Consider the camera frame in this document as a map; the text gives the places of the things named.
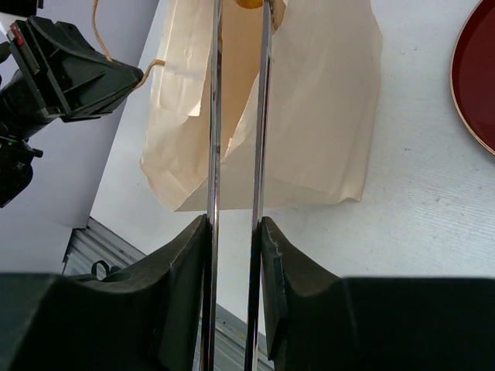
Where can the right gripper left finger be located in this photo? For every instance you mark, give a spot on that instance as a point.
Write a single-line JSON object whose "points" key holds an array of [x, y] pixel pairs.
{"points": [[142, 317]]}

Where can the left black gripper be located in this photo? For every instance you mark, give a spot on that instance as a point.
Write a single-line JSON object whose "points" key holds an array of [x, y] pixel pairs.
{"points": [[60, 75]]}

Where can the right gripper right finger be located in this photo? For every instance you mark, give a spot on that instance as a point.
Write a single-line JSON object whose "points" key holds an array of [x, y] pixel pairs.
{"points": [[315, 320]]}

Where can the striped croissant bread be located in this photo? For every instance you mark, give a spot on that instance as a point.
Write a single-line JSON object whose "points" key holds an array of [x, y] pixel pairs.
{"points": [[250, 4]]}

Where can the beige paper bag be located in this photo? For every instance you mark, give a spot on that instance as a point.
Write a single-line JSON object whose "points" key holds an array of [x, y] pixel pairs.
{"points": [[325, 80]]}

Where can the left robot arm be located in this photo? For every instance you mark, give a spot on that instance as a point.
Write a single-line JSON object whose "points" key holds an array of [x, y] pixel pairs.
{"points": [[16, 153]]}

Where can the dark red round plate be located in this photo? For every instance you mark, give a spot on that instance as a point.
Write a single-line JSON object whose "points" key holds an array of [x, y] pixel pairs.
{"points": [[472, 74]]}

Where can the aluminium frame rail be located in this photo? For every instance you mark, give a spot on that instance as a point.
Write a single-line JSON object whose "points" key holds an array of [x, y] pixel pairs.
{"points": [[97, 246]]}

